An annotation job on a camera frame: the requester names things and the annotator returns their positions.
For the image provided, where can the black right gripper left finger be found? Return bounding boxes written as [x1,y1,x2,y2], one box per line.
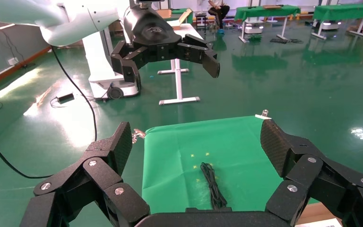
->
[20,121,151,227]

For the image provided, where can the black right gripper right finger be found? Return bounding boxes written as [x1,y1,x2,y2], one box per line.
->
[259,119,363,227]

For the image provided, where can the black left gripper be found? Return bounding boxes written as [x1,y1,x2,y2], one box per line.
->
[110,6,221,92]

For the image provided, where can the black data cable bundle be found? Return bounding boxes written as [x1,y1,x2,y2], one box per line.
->
[200,162,228,210]

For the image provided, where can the small robot base under table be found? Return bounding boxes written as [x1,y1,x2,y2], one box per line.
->
[243,23,264,35]
[320,20,341,31]

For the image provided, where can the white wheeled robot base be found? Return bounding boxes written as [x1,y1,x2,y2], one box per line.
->
[82,28,139,101]

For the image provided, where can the white table with legs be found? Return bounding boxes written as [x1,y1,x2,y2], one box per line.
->
[156,23,205,106]

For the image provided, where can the printed white paper sheet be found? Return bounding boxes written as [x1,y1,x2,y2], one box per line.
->
[295,218,344,227]

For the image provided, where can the brown cardboard pieces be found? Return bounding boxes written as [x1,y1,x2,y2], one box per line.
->
[156,8,193,31]

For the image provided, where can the small stool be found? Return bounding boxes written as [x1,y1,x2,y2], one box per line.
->
[195,12,208,31]

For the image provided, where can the seated person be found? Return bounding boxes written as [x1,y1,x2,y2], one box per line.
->
[207,0,231,29]

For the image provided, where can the metal binder clip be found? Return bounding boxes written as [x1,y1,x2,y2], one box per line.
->
[131,129,147,144]
[254,109,272,121]

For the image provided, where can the green table cloth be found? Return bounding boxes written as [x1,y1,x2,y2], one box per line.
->
[141,116,320,214]

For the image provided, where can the green-covered table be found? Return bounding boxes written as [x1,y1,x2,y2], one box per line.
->
[234,4,302,44]
[311,3,363,40]

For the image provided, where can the dark flat mat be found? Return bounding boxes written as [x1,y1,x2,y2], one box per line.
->
[269,38,303,44]

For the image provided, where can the loose thick black cable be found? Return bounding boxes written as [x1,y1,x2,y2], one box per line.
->
[0,126,54,180]

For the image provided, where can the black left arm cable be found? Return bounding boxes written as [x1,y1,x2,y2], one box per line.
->
[50,46,98,142]

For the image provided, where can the black power adapter with cord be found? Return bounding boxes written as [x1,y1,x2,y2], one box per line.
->
[49,92,76,109]

